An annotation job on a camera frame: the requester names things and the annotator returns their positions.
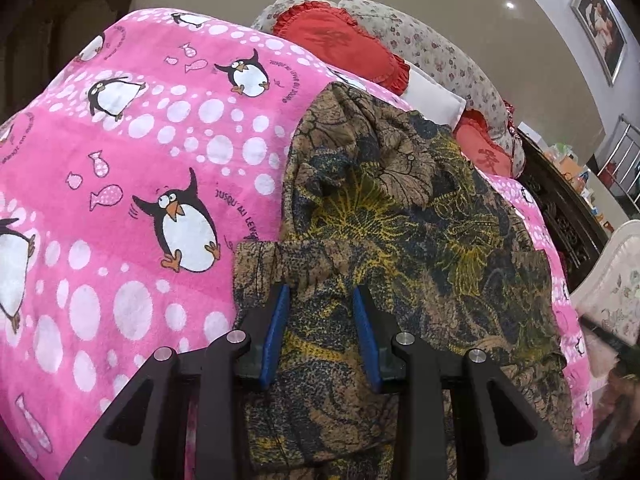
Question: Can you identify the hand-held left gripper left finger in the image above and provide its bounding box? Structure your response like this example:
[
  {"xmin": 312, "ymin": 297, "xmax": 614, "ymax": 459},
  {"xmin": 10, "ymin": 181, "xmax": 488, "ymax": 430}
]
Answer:
[{"xmin": 59, "ymin": 284, "xmax": 292, "ymax": 480}]

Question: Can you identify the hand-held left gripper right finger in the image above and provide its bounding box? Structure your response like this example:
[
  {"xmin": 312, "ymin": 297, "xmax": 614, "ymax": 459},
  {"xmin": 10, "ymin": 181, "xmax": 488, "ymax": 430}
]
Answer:
[{"xmin": 352, "ymin": 286, "xmax": 586, "ymax": 480}]

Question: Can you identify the brown floral patterned garment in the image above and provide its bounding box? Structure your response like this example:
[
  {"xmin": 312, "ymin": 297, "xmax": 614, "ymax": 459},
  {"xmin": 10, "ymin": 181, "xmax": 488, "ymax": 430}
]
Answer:
[{"xmin": 233, "ymin": 81, "xmax": 575, "ymax": 476}]

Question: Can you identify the pink penguin printed blanket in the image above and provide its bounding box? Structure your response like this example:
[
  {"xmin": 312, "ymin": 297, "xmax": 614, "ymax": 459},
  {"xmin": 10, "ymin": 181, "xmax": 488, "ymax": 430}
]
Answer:
[{"xmin": 0, "ymin": 8, "xmax": 595, "ymax": 480}]

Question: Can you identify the small red heart cushion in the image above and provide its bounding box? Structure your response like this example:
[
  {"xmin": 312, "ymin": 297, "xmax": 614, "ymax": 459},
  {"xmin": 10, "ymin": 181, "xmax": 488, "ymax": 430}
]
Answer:
[{"xmin": 454, "ymin": 109, "xmax": 527, "ymax": 179}]

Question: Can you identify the dark carved wooden headboard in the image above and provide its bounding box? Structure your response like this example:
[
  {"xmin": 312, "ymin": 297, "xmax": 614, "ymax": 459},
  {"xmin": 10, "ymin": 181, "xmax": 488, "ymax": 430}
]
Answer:
[{"xmin": 515, "ymin": 124, "xmax": 609, "ymax": 291}]

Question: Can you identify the white pillow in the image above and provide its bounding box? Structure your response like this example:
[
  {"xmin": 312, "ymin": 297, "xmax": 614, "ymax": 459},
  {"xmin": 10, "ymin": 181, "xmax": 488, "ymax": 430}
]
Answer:
[{"xmin": 400, "ymin": 59, "xmax": 468, "ymax": 127}]

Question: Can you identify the white floral upholstered chair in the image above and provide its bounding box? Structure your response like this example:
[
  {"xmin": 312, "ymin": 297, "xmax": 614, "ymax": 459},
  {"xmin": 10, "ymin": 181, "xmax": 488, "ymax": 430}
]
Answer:
[{"xmin": 570, "ymin": 218, "xmax": 640, "ymax": 346}]

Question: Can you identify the large red heart cushion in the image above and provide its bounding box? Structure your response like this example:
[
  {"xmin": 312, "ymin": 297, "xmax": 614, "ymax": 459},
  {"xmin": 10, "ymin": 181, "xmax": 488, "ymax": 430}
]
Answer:
[{"xmin": 272, "ymin": 2, "xmax": 411, "ymax": 96}]

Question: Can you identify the metal railing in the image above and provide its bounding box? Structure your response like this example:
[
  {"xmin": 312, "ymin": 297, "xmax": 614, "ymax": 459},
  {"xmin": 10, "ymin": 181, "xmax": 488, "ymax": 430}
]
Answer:
[{"xmin": 599, "ymin": 114, "xmax": 640, "ymax": 212}]

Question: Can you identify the dark wooden cabinet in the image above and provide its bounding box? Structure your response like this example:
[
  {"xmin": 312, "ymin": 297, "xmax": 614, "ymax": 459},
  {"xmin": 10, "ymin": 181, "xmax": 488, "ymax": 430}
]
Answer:
[{"xmin": 0, "ymin": 0, "xmax": 141, "ymax": 126}]

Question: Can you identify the framed wall photo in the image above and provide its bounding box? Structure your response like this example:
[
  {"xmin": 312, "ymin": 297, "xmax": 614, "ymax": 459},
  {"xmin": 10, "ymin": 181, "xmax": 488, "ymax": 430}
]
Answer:
[{"xmin": 570, "ymin": 0, "xmax": 628, "ymax": 86}]

